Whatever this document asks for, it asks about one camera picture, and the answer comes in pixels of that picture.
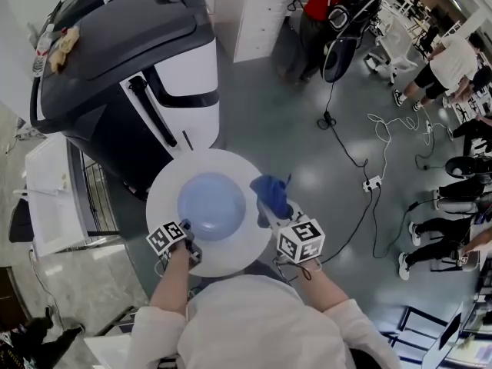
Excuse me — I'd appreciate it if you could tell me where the person's right forearm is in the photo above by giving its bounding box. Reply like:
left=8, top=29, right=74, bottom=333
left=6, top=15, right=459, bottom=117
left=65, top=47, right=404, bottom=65
left=295, top=261, right=351, bottom=311

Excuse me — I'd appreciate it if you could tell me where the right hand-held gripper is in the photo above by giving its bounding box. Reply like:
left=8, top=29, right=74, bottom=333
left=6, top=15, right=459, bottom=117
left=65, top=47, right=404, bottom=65
left=256, top=200, right=326, bottom=264

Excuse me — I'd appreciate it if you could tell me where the beige rag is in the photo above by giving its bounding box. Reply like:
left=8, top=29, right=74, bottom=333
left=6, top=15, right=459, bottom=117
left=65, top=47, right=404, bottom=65
left=48, top=27, right=81, bottom=72

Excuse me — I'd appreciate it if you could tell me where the round white table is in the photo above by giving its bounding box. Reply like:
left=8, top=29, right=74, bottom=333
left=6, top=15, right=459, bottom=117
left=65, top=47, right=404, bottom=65
left=145, top=148, right=273, bottom=278

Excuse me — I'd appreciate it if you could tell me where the black white backpack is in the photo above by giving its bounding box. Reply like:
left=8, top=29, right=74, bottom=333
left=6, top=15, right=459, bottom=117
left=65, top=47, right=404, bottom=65
left=321, top=0, right=384, bottom=84

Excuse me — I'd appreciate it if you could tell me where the white cabinet with black handles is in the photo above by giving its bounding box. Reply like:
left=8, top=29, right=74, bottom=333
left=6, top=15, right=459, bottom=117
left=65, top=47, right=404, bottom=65
left=83, top=334, right=131, bottom=369

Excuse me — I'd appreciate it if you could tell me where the blue cloth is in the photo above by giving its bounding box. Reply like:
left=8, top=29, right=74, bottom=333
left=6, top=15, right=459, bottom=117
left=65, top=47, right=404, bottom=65
left=249, top=173, right=293, bottom=221

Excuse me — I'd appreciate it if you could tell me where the white cable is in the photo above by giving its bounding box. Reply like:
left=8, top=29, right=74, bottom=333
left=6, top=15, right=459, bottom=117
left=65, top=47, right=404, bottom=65
left=367, top=113, right=435, bottom=180

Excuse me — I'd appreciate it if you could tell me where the person's white top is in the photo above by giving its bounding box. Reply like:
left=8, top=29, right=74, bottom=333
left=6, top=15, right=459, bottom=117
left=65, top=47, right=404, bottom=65
left=128, top=274, right=403, bottom=369

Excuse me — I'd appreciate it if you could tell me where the white power strip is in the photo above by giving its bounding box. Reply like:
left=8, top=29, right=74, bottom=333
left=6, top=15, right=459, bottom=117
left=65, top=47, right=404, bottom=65
left=362, top=175, right=384, bottom=192

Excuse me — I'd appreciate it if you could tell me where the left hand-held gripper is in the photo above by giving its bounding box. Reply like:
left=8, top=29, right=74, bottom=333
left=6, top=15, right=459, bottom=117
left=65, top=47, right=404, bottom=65
left=145, top=218, right=203, bottom=267

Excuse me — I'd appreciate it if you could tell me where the clear water bottle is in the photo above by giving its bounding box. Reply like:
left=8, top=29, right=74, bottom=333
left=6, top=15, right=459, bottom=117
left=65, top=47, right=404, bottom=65
left=32, top=23, right=55, bottom=78

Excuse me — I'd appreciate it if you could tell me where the light blue bowl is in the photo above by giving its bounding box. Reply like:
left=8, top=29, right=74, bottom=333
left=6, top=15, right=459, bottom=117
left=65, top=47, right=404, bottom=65
left=177, top=171, right=247, bottom=242

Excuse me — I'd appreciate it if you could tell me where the white desk with shelves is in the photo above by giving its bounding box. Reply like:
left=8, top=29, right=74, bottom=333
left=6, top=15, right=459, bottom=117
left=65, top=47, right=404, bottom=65
left=228, top=0, right=308, bottom=64

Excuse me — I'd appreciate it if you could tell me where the black cable with adapter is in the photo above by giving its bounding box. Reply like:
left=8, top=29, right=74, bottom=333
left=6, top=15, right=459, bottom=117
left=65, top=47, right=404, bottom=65
left=317, top=78, right=380, bottom=184

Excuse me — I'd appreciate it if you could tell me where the person's left forearm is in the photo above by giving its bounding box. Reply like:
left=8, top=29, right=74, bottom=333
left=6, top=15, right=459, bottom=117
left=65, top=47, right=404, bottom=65
left=148, top=246, right=191, bottom=314

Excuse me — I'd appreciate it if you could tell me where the black round seat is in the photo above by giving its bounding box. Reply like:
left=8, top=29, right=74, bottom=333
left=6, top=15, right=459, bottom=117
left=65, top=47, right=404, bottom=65
left=444, top=156, right=481, bottom=178

